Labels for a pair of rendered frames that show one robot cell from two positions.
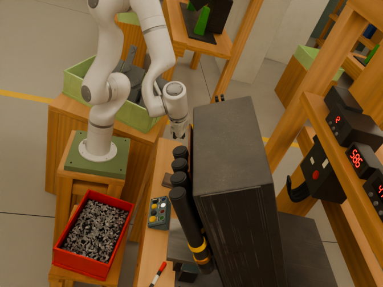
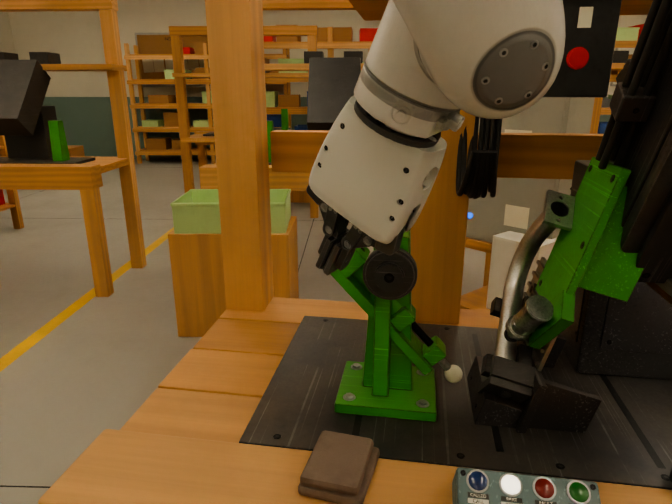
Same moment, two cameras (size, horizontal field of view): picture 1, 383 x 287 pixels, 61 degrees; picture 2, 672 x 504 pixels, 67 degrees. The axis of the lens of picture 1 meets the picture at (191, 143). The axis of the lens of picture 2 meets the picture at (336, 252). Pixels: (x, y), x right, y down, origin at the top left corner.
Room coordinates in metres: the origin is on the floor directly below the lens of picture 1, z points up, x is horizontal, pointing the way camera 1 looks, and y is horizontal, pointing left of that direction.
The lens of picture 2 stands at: (1.00, 0.51, 1.36)
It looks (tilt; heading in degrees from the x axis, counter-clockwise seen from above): 18 degrees down; 291
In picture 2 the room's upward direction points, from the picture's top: straight up
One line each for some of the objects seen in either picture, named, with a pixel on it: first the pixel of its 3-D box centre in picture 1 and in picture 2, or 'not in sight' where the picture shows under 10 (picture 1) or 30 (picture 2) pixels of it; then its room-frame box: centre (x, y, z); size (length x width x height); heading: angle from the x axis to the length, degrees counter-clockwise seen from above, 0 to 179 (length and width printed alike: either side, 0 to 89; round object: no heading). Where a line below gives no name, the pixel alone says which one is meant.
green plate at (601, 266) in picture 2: not in sight; (601, 238); (0.90, -0.24, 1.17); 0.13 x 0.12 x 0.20; 12
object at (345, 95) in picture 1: (342, 105); not in sight; (1.17, -0.47, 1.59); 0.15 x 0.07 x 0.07; 12
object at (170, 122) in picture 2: not in sight; (212, 104); (6.98, -8.18, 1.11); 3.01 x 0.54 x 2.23; 20
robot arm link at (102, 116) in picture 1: (109, 98); not in sight; (1.27, 0.43, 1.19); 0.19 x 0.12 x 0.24; 153
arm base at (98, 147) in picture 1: (99, 135); not in sight; (1.24, 0.44, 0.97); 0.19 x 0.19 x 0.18
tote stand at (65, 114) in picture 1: (108, 147); not in sight; (1.82, 0.56, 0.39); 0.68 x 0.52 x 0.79; 92
